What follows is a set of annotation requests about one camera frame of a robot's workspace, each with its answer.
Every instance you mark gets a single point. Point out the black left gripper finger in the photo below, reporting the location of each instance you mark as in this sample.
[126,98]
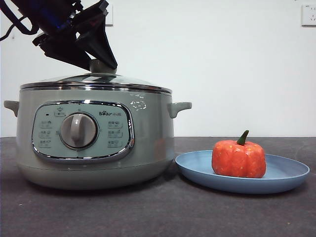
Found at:
[69,54]
[101,47]

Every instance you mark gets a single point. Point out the glass lid with green knob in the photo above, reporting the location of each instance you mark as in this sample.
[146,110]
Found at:
[98,66]

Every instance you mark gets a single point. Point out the orange toy pumpkin green stem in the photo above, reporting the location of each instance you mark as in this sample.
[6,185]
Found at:
[237,160]

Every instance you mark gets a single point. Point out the pale green electric steamer pot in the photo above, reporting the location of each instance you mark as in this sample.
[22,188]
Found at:
[148,138]

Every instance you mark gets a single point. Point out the blue round plate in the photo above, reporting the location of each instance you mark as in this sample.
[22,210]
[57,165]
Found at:
[197,168]

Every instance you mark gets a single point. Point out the white wall socket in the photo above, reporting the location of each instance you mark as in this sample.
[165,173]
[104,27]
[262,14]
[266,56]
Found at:
[309,15]
[109,16]

